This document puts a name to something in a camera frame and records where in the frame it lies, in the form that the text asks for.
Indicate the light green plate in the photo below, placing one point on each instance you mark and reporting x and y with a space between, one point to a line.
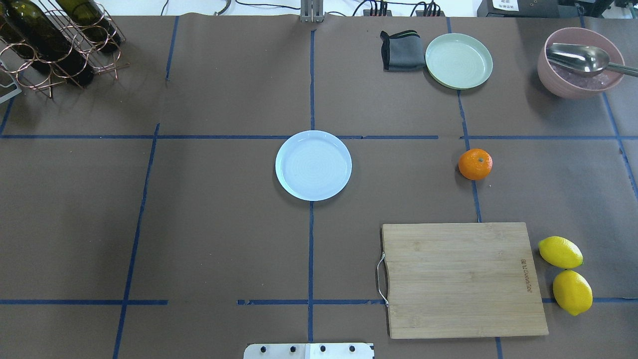
458 61

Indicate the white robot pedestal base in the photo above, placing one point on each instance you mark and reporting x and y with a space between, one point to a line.
310 351

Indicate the orange mandarin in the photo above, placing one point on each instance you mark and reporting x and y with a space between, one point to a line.
475 164

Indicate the copper wire bottle rack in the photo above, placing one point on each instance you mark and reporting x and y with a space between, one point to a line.
37 74

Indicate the upper yellow lemon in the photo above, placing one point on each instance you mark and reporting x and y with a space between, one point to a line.
572 292

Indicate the bamboo cutting board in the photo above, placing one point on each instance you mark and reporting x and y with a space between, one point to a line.
461 280

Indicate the aluminium frame post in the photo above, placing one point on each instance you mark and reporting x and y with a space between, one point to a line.
312 11

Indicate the light blue plate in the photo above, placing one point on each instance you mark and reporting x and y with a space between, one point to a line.
313 165

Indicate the dark wine bottle lower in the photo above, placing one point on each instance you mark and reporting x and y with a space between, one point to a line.
94 24

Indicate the pink bowl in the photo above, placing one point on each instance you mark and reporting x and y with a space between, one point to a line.
567 84

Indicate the grey folded cloth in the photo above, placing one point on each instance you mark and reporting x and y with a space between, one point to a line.
402 52

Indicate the dark wine bottle upper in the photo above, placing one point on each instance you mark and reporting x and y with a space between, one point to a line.
29 20

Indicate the metal scoop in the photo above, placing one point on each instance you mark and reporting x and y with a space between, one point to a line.
586 60

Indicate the black computer box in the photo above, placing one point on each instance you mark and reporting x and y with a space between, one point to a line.
526 9

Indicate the dark wine bottle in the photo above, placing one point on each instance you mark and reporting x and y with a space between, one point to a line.
10 37
94 24
29 20

